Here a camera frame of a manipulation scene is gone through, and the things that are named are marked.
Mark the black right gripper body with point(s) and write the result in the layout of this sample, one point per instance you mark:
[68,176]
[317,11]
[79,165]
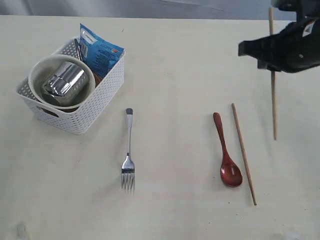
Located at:
[295,48]

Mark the wooden chopstick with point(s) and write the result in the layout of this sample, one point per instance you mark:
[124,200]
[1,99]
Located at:
[244,154]
[273,79]

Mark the red-brown wooden spoon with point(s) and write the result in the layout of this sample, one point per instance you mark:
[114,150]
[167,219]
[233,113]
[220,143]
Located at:
[230,174]

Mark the steel spoon long handle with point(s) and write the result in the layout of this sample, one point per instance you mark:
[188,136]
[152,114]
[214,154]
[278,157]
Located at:
[128,166]

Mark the shiny steel cup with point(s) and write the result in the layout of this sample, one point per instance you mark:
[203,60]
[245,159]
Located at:
[62,87]

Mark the white ceramic bowl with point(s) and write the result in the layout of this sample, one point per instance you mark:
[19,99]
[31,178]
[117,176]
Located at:
[47,66]

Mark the white curtain backdrop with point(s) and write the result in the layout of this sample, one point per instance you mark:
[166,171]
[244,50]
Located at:
[157,9]

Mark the blue snack packet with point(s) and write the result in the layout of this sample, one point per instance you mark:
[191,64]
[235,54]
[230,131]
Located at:
[98,54]

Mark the white perforated plastic basket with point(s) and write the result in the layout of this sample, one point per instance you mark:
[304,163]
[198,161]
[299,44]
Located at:
[82,118]

